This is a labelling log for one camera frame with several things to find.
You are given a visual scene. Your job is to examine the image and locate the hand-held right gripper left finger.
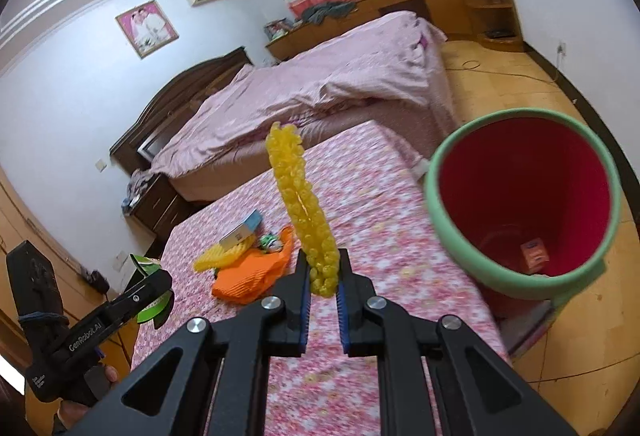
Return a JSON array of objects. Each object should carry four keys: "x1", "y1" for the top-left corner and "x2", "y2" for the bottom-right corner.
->
[{"x1": 92, "y1": 248, "x2": 313, "y2": 436}]

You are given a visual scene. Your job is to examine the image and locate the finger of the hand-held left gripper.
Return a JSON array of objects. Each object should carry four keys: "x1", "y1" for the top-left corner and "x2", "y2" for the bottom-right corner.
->
[{"x1": 120, "y1": 268, "x2": 173, "y2": 318}]

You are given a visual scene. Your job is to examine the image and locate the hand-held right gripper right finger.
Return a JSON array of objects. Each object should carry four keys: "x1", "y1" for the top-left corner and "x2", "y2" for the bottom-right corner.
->
[{"x1": 336, "y1": 248, "x2": 581, "y2": 436}]

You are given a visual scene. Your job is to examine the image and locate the green plastic wrapper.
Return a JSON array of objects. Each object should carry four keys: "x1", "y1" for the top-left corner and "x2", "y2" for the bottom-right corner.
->
[{"x1": 129, "y1": 254, "x2": 174, "y2": 330}]

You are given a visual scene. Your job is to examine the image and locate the orange foam net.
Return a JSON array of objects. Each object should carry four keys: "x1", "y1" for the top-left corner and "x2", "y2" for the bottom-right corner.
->
[{"x1": 211, "y1": 225, "x2": 296, "y2": 306}]

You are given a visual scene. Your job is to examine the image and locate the short yellow foam net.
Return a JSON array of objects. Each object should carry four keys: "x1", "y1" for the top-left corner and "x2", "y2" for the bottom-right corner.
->
[{"x1": 194, "y1": 236, "x2": 258, "y2": 273}]

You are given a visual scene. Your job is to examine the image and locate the blue and white box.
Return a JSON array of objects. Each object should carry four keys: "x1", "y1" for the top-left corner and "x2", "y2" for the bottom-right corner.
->
[{"x1": 218, "y1": 209, "x2": 264, "y2": 249}]

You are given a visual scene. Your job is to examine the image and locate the long yellow foam net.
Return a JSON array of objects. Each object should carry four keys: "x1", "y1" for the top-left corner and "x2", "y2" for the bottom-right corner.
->
[{"x1": 265, "y1": 122, "x2": 341, "y2": 299}]

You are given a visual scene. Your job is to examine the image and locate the red bucket with green rim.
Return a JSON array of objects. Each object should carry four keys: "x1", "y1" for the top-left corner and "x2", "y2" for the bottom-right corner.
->
[{"x1": 422, "y1": 108, "x2": 623, "y2": 317}]

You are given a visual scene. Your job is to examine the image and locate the person's left hand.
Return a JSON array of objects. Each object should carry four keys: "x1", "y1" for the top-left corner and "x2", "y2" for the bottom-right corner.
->
[{"x1": 52, "y1": 366, "x2": 119, "y2": 436}]

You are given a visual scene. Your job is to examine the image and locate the dark wooden nightstand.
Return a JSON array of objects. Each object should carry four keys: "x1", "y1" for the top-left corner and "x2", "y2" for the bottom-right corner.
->
[{"x1": 127, "y1": 171, "x2": 197, "y2": 238}]

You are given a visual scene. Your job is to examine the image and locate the clothes on nightstand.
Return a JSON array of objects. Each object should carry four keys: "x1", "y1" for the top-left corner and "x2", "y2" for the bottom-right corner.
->
[{"x1": 121, "y1": 168, "x2": 161, "y2": 217}]

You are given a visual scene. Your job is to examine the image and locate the pink floral table cloth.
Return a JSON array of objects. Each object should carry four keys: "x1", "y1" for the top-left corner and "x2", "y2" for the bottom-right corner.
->
[{"x1": 131, "y1": 120, "x2": 511, "y2": 436}]

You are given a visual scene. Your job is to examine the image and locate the dark wooden headboard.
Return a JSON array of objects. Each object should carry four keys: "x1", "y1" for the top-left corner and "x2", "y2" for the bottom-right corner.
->
[{"x1": 109, "y1": 47, "x2": 253, "y2": 177}]

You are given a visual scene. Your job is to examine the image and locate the small orange packet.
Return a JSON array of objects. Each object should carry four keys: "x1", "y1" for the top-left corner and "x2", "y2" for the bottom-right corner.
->
[{"x1": 520, "y1": 241, "x2": 549, "y2": 273}]

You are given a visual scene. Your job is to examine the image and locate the bed with pink blanket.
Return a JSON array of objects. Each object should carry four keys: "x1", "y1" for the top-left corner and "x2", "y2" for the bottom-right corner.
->
[{"x1": 147, "y1": 11, "x2": 457, "y2": 203}]

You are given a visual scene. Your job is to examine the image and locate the stack of books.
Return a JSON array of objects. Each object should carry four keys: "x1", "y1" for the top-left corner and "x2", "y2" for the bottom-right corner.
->
[{"x1": 264, "y1": 18, "x2": 296, "y2": 41}]

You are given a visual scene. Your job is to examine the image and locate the grey clothes pile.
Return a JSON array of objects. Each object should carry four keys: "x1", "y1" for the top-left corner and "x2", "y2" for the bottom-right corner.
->
[{"x1": 300, "y1": 1, "x2": 357, "y2": 25}]

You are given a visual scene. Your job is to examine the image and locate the framed wall photo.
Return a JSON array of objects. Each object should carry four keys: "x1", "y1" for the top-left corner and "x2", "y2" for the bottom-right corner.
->
[{"x1": 115, "y1": 0, "x2": 180, "y2": 60}]

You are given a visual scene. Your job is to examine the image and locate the cable on floor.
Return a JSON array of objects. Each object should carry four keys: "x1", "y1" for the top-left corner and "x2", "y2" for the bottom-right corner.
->
[{"x1": 442, "y1": 51, "x2": 568, "y2": 84}]

